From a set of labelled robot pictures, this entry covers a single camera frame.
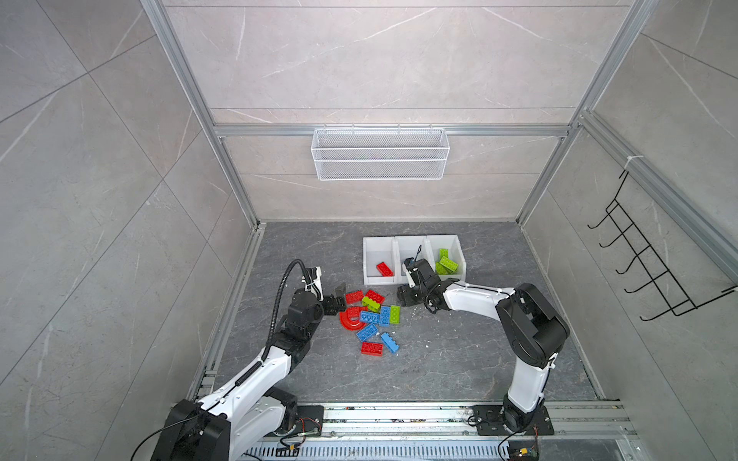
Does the aluminium front rail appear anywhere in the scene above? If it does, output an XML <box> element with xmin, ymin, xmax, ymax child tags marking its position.
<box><xmin>242</xmin><ymin>401</ymin><xmax>649</xmax><ymax>460</ymax></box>

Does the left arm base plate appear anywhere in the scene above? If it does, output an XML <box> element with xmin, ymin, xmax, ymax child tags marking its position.
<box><xmin>274</xmin><ymin>405</ymin><xmax>325</xmax><ymax>437</ymax></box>

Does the red lego brick bottom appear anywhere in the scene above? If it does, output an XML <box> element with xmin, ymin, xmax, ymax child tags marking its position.
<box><xmin>361</xmin><ymin>342</ymin><xmax>384</xmax><ymax>357</ymax></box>

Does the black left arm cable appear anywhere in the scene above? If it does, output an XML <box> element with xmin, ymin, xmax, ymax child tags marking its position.
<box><xmin>261</xmin><ymin>257</ymin><xmax>315</xmax><ymax>361</ymax></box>

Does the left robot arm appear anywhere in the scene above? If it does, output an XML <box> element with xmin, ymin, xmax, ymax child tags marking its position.
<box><xmin>151</xmin><ymin>284</ymin><xmax>347</xmax><ymax>460</ymax></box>

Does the red lego brick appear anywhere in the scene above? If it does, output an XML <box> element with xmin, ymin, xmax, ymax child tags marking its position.
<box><xmin>345</xmin><ymin>290</ymin><xmax>364</xmax><ymax>305</ymax></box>
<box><xmin>361</xmin><ymin>342</ymin><xmax>384</xmax><ymax>357</ymax></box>
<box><xmin>366</xmin><ymin>290</ymin><xmax>386</xmax><ymax>305</ymax></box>
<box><xmin>377</xmin><ymin>262</ymin><xmax>394</xmax><ymax>278</ymax></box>

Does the blue lego brick lower left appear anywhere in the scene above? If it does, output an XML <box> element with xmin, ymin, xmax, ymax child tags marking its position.
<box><xmin>357</xmin><ymin>324</ymin><xmax>380</xmax><ymax>342</ymax></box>

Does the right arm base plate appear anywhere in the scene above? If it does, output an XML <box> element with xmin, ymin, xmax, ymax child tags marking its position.
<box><xmin>467</xmin><ymin>405</ymin><xmax>555</xmax><ymax>436</ymax></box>

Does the white three-compartment bin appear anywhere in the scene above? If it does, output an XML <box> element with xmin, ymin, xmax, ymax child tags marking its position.
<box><xmin>362</xmin><ymin>233</ymin><xmax>467</xmax><ymax>287</ymax></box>

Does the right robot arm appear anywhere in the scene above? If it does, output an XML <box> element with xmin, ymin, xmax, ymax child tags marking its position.
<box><xmin>397</xmin><ymin>257</ymin><xmax>570</xmax><ymax>433</ymax></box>

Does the blue lego brick middle left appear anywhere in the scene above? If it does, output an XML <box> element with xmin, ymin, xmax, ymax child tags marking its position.
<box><xmin>359</xmin><ymin>310</ymin><xmax>381</xmax><ymax>324</ymax></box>

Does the green lego brick bottom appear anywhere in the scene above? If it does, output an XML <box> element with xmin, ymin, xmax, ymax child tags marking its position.
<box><xmin>438</xmin><ymin>255</ymin><xmax>459</xmax><ymax>274</ymax></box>

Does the green lego brick top pile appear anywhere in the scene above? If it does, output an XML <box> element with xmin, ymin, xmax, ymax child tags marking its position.
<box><xmin>361</xmin><ymin>297</ymin><xmax>381</xmax><ymax>313</ymax></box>

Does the blue lego brick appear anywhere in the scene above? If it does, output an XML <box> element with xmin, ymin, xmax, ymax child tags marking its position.
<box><xmin>381</xmin><ymin>332</ymin><xmax>400</xmax><ymax>355</ymax></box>
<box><xmin>357</xmin><ymin>324</ymin><xmax>380</xmax><ymax>342</ymax></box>
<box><xmin>359</xmin><ymin>310</ymin><xmax>381</xmax><ymax>324</ymax></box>
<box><xmin>379</xmin><ymin>305</ymin><xmax>391</xmax><ymax>327</ymax></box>

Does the black wire hook rack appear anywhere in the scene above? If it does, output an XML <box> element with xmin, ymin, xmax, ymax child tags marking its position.
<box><xmin>587</xmin><ymin>170</ymin><xmax>737</xmax><ymax>322</ymax></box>

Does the red arch lego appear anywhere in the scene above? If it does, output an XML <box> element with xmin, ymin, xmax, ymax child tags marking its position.
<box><xmin>339</xmin><ymin>307</ymin><xmax>366</xmax><ymax>332</ymax></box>

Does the white wire mesh basket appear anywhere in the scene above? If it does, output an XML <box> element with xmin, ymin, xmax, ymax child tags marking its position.
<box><xmin>311</xmin><ymin>128</ymin><xmax>451</xmax><ymax>181</ymax></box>

